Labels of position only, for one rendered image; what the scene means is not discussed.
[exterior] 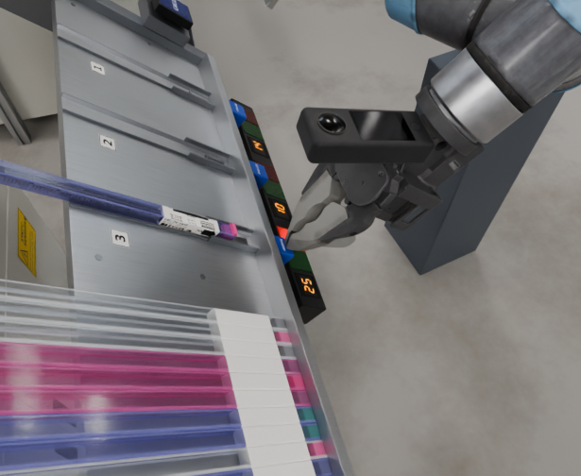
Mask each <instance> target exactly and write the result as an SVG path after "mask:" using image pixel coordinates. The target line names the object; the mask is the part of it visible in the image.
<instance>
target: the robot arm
mask: <svg viewBox="0 0 581 476"><path fill-rule="evenodd" d="M384 3H385V9H386V11H387V13H388V16H389V17H390V18H391V19H393V20H395V21H397V22H399V23H401V24H403V25H405V26H407V27H409V28H411V29H413V30H415V32H416V33H417V34H419V35H425V36H428V37H430V38H432V39H434V40H436V41H439V42H441V43H444V44H446V45H448V46H450V47H452V48H454V49H457V50H459V51H460V52H459V54H458V55H457V56H456V57H455V58H454V59H452V60H451V61H450V62H449V63H448V64H447V65H446V66H445V67H444V68H443V69H441V70H440V71H439V72H438V73H437V74H436V75H435V76H434V77H433V78H432V79H431V86H429V85H426V86H425V87H424V88H423V89H422V90H421V91H420V92H419V93H417V94H416V96H415V98H416V101H417V103H418V105H419V108H420V109H421V111H422V112H423V114H422V115H420V116H419V115H418V113H417V112H416V111H410V110H361V109H337V108H313V107H306V108H304V109H303V110H302V111H301V113H300V115H299V120H298V122H297V126H296V128H297V131H298V134H299V137H300V140H301V143H302V146H303V148H304V151H305V154H306V157H307V159H308V161H309V162H310V163H319V165H318V166H317V167H316V169H315V171H314V173H313V174H312V176H311V177H310V178H309V180H308V182H307V184H306V185H305V187H304V189H303V190H302V192H301V194H302V196H301V198H300V200H299V202H298V204H297V207H296V209H295V211H294V214H293V217H292V219H291V222H290V225H289V228H288V231H287V233H286V236H285V239H284V243H285V245H286V248H287V249H290V250H296V251H305V250H310V249H315V248H318V247H348V246H350V245H351V244H352V243H354V242H355V240H356V236H355V235H357V234H360V233H362V232H363V231H365V230H367V229H368V228H369V227H371V225H372V224H373V222H374V220H375V217H376V218H378V219H381V220H383V221H385V222H386V221H389V222H392V223H391V224H389V226H390V227H391V228H393V229H396V230H400V231H405V230H406V229H408V228H409V227H410V226H412V225H413V224H414V223H416V222H417V221H418V220H419V219H420V218H421V217H422V216H424V215H425V214H426V213H428V212H429V211H431V210H432V209H433V208H435V207H436V206H437V205H439V204H440V203H441V202H443V201H442V199H441V197H440V196H439V194H438V192H437V191H436V188H437V187H438V186H439V185H440V184H442V183H443V182H444V181H445V180H447V179H448V178H450V177H451V176H452V175H454V174H455V173H456V172H457V171H459V170H460V169H461V168H463V167H464V166H465V165H466V164H468V163H469V162H471V161H472V160H473V159H474V158H476V157H477V156H478V155H480V154H481V153H482V152H483V151H485V149H484V148H483V146H482V145H481V144H480V143H482V144H486V143H488V142H489V141H490V140H492V139H493V138H494V137H496V136H497V135H498V134H499V133H501V132H502V131H503V130H504V129H506V128H507V127H509V126H510V125H511V124H512V123H514V122H515V121H516V120H517V119H519V118H520V117H521V116H523V115H524V112H526V111H528V110H529V109H531V108H532V107H534V106H535V105H536V104H537V103H538V102H539V101H540V100H541V99H543V98H544V97H545V96H547V95H548V94H549V93H563V92H567V91H569V90H572V89H574V88H576V87H578V86H580V85H581V0H384ZM479 142H480V143H479ZM430 192H431V193H430ZM344 198H345V200H344V202H345V204H347V205H348V206H346V207H345V206H342V205H341V202H342V200H343V199H344ZM419 206H423V207H425V208H427V209H425V210H424V211H423V212H421V213H420V214H418V215H417V216H416V217H415V218H413V219H412V220H411V221H409V222H405V221H403V218H405V217H406V216H407V215H409V214H410V213H412V212H413V211H414V210H415V209H417V208H418V207H419Z"/></svg>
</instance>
